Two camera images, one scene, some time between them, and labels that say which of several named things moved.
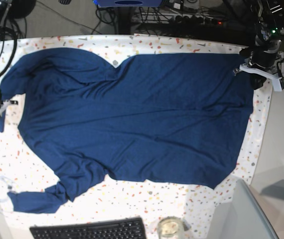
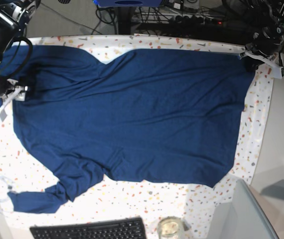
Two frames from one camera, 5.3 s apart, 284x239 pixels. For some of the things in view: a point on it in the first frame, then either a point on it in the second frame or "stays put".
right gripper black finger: (256, 81) → (251, 64)
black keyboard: (126, 228) stays put
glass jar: (170, 227) stays put
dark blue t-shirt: (180, 117) stays put
